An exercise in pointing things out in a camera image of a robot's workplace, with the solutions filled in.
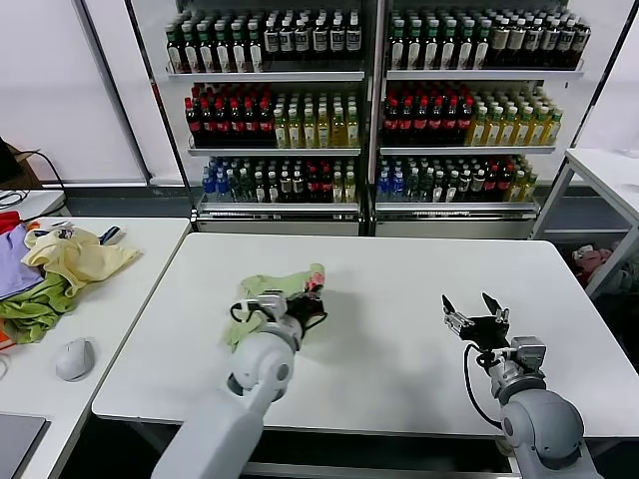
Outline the grey white garment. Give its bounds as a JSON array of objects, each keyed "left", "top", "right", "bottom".
[{"left": 611, "top": 261, "right": 639, "bottom": 298}]

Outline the grey wall frame post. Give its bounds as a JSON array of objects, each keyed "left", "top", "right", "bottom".
[{"left": 73, "top": 0, "right": 153, "bottom": 185}]

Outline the metal beverage shelf unit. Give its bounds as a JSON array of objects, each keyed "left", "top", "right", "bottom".
[
  {"left": 127, "top": 0, "right": 375, "bottom": 237},
  {"left": 368, "top": 0, "right": 639, "bottom": 240}
]

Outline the dark bottle beige label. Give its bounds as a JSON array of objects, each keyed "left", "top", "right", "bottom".
[
  {"left": 506, "top": 19, "right": 525, "bottom": 70},
  {"left": 489, "top": 19, "right": 508, "bottom": 70}
]

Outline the white metal-frame table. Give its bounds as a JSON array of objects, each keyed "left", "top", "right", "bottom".
[{"left": 531, "top": 148, "right": 639, "bottom": 300}]

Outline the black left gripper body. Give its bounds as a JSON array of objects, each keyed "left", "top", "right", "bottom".
[{"left": 287, "top": 294, "right": 329, "bottom": 335}]

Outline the purple garment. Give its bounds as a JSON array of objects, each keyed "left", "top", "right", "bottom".
[{"left": 0, "top": 224, "right": 45, "bottom": 301}]

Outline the olive green garment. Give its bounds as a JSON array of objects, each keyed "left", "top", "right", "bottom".
[{"left": 0, "top": 272, "right": 77, "bottom": 346}]

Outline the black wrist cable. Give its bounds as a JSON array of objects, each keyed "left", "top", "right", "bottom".
[
  {"left": 229, "top": 298, "right": 264, "bottom": 323},
  {"left": 462, "top": 343, "right": 510, "bottom": 430}
]

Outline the pink garment pile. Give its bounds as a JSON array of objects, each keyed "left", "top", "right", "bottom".
[{"left": 571, "top": 243, "right": 614, "bottom": 288}]

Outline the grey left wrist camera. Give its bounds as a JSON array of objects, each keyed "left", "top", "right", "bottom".
[{"left": 257, "top": 293, "right": 289, "bottom": 320}]

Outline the brown cardboard box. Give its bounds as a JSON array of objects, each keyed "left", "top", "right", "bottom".
[{"left": 12, "top": 148, "right": 45, "bottom": 190}]

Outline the black monitor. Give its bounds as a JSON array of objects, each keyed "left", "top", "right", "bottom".
[{"left": 0, "top": 138, "right": 24, "bottom": 185}]

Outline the white computer mouse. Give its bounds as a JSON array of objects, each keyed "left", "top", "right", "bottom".
[{"left": 53, "top": 337, "right": 96, "bottom": 383}]

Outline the grey laptop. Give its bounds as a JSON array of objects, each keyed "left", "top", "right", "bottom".
[{"left": 0, "top": 412, "right": 52, "bottom": 479}]

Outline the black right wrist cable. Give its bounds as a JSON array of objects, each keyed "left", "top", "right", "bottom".
[{"left": 462, "top": 343, "right": 510, "bottom": 430}]

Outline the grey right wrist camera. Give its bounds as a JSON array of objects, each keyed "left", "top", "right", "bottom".
[{"left": 509, "top": 336, "right": 546, "bottom": 373}]

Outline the green-cap white-label bottle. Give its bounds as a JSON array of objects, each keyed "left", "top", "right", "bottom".
[
  {"left": 388, "top": 24, "right": 406, "bottom": 71},
  {"left": 197, "top": 27, "right": 214, "bottom": 75},
  {"left": 165, "top": 27, "right": 182, "bottom": 75},
  {"left": 181, "top": 27, "right": 198, "bottom": 75},
  {"left": 472, "top": 24, "right": 490, "bottom": 71},
  {"left": 421, "top": 24, "right": 439, "bottom": 71},
  {"left": 404, "top": 24, "right": 422, "bottom": 71},
  {"left": 246, "top": 27, "right": 263, "bottom": 75},
  {"left": 213, "top": 27, "right": 230, "bottom": 75},
  {"left": 456, "top": 24, "right": 474, "bottom": 71},
  {"left": 439, "top": 24, "right": 457, "bottom": 71},
  {"left": 230, "top": 27, "right": 247, "bottom": 75}
]

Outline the black power cable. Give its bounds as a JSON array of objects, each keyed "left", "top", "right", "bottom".
[{"left": 22, "top": 151, "right": 66, "bottom": 190}]

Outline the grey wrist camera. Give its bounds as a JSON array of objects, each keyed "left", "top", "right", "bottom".
[
  {"left": 257, "top": 293, "right": 289, "bottom": 320},
  {"left": 509, "top": 336, "right": 546, "bottom": 373}
]

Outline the pale yellow shirt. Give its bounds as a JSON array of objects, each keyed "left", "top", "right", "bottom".
[{"left": 22, "top": 227, "right": 144, "bottom": 299}]

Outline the light green t-shirt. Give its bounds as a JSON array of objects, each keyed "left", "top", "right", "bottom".
[{"left": 222, "top": 262, "right": 328, "bottom": 350}]

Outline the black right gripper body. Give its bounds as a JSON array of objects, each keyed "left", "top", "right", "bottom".
[{"left": 461, "top": 313, "right": 511, "bottom": 354}]

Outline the dark bottle white label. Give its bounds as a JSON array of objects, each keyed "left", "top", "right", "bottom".
[
  {"left": 277, "top": 18, "right": 295, "bottom": 62},
  {"left": 326, "top": 18, "right": 344, "bottom": 62},
  {"left": 310, "top": 18, "right": 327, "bottom": 62},
  {"left": 293, "top": 18, "right": 311, "bottom": 62},
  {"left": 557, "top": 19, "right": 575, "bottom": 70},
  {"left": 572, "top": 19, "right": 591, "bottom": 70},
  {"left": 540, "top": 19, "right": 558, "bottom": 70},
  {"left": 262, "top": 18, "right": 280, "bottom": 62},
  {"left": 343, "top": 18, "right": 361, "bottom": 62},
  {"left": 524, "top": 19, "right": 542, "bottom": 70}
]

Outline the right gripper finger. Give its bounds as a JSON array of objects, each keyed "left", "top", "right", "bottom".
[
  {"left": 441, "top": 293, "right": 475, "bottom": 334},
  {"left": 481, "top": 291, "right": 511, "bottom": 326}
]

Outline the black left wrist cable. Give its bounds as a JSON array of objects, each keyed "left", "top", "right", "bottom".
[{"left": 229, "top": 298, "right": 264, "bottom": 323}]

